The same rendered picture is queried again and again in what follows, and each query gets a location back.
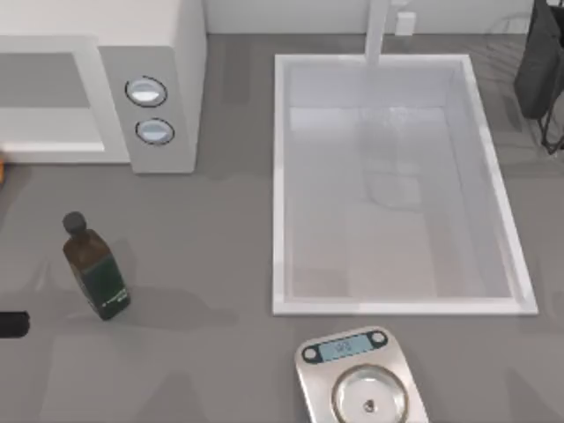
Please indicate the tall white tap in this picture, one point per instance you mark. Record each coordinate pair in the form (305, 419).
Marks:
(377, 31)

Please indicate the small microwave knob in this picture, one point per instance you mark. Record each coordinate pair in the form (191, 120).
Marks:
(154, 131)

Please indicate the white wall socket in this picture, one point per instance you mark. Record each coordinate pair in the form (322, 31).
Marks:
(405, 23)

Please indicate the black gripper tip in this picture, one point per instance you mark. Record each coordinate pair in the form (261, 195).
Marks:
(12, 324)

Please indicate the large microwave knob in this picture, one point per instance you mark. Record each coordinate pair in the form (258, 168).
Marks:
(146, 91)

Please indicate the silver kitchen scale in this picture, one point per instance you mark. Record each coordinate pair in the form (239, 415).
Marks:
(359, 379)

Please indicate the pale microwave oven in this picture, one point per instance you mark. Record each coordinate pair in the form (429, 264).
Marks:
(154, 57)

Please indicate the white sink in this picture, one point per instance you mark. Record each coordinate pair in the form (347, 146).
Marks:
(396, 198)

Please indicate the orange brown object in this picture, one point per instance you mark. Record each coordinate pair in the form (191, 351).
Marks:
(1, 167)

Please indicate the dark green bottle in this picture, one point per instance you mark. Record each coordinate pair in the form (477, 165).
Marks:
(99, 273)

